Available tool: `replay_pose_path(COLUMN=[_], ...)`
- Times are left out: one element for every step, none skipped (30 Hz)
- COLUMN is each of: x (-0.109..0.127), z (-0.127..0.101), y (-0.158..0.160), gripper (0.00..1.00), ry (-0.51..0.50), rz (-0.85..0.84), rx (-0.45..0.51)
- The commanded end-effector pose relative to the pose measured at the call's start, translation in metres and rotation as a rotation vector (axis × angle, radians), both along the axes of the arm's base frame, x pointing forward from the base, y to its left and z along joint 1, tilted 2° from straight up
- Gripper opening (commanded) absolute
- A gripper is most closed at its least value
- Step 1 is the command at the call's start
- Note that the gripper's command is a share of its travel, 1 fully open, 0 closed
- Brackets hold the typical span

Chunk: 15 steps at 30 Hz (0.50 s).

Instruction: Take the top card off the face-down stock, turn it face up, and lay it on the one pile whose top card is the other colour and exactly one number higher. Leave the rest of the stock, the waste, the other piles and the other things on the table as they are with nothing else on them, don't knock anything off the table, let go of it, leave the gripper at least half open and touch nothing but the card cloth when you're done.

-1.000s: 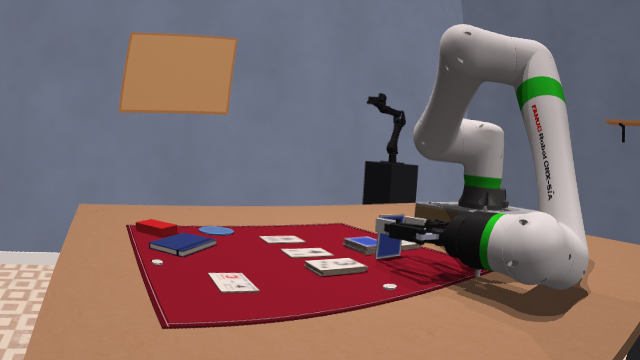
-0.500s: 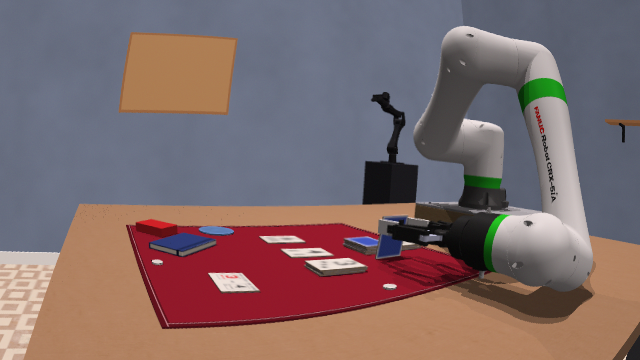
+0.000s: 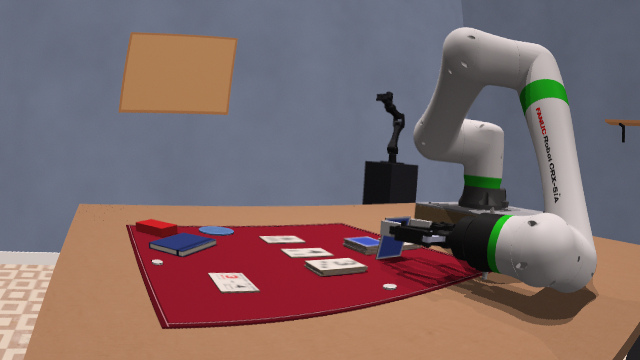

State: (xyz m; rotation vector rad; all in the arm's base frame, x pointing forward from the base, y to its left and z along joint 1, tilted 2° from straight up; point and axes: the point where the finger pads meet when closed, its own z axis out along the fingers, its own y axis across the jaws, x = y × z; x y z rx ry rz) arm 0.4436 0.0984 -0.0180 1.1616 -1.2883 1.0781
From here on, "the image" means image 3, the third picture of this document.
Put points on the blue book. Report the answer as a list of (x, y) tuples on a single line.
[(182, 244)]

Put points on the blue round disc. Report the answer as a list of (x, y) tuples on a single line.
[(214, 230)]

